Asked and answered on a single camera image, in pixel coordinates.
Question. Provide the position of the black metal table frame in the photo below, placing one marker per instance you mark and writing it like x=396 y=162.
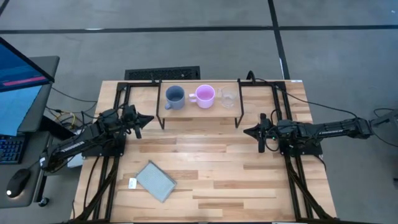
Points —
x=122 y=85

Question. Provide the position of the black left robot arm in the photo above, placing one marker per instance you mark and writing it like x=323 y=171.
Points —
x=73 y=147

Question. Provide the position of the black floor vent grate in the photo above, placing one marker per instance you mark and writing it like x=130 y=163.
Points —
x=161 y=73

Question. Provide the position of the black desk caster wheel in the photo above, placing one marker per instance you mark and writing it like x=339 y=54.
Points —
x=43 y=202

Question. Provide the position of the small white box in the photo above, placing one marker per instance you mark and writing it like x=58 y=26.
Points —
x=74 y=161

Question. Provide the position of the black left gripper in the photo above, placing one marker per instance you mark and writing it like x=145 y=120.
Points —
x=129 y=118

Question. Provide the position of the pink mug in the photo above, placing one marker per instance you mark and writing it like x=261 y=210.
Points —
x=204 y=96

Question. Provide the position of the black backlit keyboard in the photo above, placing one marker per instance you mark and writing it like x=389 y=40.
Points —
x=11 y=149

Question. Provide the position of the blue-grey mug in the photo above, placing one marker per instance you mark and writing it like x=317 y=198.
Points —
x=175 y=98

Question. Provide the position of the grey computer desk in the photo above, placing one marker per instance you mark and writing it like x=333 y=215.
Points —
x=29 y=199

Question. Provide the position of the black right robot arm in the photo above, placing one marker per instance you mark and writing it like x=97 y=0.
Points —
x=329 y=129

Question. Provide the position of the grey mesh tray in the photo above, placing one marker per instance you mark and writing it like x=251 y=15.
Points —
x=155 y=181

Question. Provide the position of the black computer mouse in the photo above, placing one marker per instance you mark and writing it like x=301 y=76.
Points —
x=18 y=182

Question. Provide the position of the clear glass cup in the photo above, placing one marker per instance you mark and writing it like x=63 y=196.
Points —
x=228 y=97

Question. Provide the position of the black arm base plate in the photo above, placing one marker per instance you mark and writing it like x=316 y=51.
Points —
x=311 y=152
x=116 y=148

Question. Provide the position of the computer monitor with blue screen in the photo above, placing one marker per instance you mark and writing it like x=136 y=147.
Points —
x=15 y=102

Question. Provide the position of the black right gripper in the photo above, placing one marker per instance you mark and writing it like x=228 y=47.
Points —
x=270 y=130

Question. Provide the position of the wooden shelf with black legs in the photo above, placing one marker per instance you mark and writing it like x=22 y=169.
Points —
x=199 y=113

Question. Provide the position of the white paper tag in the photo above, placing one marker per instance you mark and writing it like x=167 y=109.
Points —
x=132 y=183

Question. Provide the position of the white table corner label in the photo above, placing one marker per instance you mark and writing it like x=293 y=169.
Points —
x=296 y=81

